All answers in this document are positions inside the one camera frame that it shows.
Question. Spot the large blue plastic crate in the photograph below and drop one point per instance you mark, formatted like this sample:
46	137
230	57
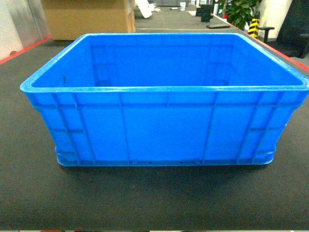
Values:
165	99

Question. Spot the large cardboard box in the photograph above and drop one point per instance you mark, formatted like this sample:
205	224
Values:
69	19

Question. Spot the flat black device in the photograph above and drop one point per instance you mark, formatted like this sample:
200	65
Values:
218	26

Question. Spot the white paper cup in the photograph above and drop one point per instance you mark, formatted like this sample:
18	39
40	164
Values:
182	6

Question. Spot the black boxes on table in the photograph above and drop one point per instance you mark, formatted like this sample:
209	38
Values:
205	12

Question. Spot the green potted plant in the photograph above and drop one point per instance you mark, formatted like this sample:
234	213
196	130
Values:
239	12

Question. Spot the black office chair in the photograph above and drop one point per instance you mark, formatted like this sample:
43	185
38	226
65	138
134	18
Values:
293	36

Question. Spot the yellow black striped post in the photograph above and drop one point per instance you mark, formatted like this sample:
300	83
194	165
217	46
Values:
254	26

